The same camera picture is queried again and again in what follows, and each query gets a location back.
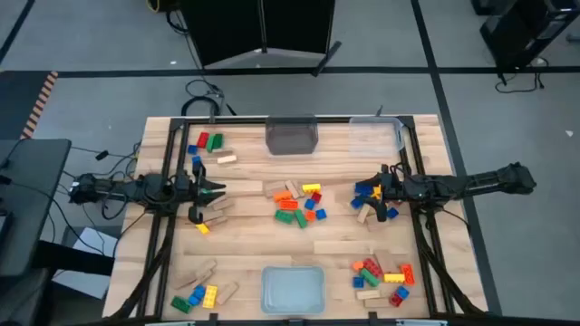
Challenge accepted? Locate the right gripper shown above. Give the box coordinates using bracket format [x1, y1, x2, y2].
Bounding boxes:
[354, 165, 411, 224]

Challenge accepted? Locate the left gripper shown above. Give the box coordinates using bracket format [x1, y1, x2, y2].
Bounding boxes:
[174, 168, 227, 225]

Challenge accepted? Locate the clear plastic bin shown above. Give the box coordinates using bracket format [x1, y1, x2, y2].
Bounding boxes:
[348, 116, 406, 158]

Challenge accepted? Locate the dark grey plastic bin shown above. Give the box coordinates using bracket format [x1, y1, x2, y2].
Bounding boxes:
[265, 115, 320, 158]

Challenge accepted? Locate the white sheet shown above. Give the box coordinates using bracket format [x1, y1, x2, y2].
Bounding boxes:
[52, 225, 121, 300]

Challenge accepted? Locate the black partition screen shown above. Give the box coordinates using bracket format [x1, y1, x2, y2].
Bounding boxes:
[179, 0, 343, 77]

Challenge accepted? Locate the black desk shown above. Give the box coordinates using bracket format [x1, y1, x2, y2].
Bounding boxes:
[0, 139, 114, 277]

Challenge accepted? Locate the black mat striped edge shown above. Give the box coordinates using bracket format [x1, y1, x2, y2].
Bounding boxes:
[0, 71, 59, 140]

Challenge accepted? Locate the black equipment cabinet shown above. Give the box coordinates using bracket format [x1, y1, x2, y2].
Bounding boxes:
[470, 0, 580, 76]

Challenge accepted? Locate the black coiled cable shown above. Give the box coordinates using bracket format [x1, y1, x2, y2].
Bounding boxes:
[180, 79, 237, 118]

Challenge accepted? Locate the black floor cable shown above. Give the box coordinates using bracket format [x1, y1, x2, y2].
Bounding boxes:
[165, 8, 189, 35]
[494, 56, 550, 95]

